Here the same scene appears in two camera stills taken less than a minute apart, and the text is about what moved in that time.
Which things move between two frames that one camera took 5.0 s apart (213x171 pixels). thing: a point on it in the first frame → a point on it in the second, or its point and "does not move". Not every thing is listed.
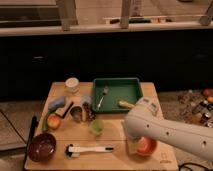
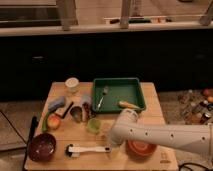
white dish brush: [75, 150] does not move
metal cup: [76, 113] does not move
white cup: [72, 84] does not move
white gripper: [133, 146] → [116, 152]
